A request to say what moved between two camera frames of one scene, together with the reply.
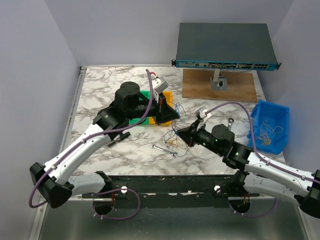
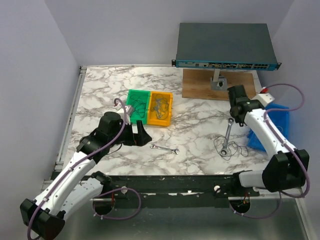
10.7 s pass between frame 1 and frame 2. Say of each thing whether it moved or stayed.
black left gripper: moved
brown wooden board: stayed
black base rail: stayed
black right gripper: moved
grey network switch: stayed
